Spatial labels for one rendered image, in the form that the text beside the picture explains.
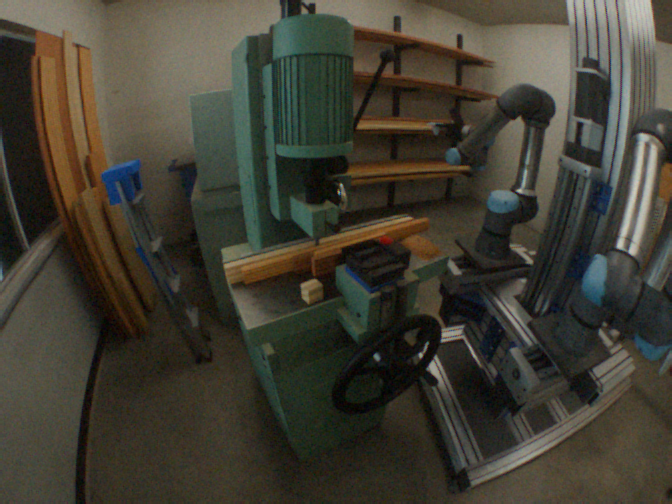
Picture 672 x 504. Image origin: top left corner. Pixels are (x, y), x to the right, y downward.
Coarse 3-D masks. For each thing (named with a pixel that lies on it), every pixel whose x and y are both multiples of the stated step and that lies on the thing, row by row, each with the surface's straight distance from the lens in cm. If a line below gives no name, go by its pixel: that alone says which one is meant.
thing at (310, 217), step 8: (296, 200) 74; (304, 200) 73; (296, 208) 75; (304, 208) 70; (312, 208) 68; (320, 208) 68; (328, 208) 68; (336, 208) 69; (296, 216) 76; (304, 216) 71; (312, 216) 67; (320, 216) 67; (328, 216) 68; (336, 216) 70; (304, 224) 72; (312, 224) 67; (320, 224) 68; (312, 232) 68; (320, 232) 69; (328, 232) 70
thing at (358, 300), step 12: (336, 276) 67; (348, 276) 62; (408, 276) 64; (336, 288) 69; (348, 288) 63; (360, 288) 59; (396, 288) 60; (408, 288) 63; (348, 300) 65; (360, 300) 60; (372, 300) 58; (408, 300) 66; (360, 312) 62; (372, 312) 60; (372, 324) 63
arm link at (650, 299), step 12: (648, 288) 53; (648, 300) 52; (660, 300) 53; (636, 312) 51; (648, 312) 52; (660, 312) 52; (636, 324) 53; (648, 324) 52; (660, 324) 53; (636, 336) 57; (648, 336) 54; (660, 336) 53; (648, 348) 55; (660, 348) 54
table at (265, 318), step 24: (432, 264) 83; (240, 288) 72; (264, 288) 71; (288, 288) 70; (240, 312) 65; (264, 312) 64; (288, 312) 63; (312, 312) 65; (336, 312) 68; (408, 312) 69; (264, 336) 64; (360, 336) 63
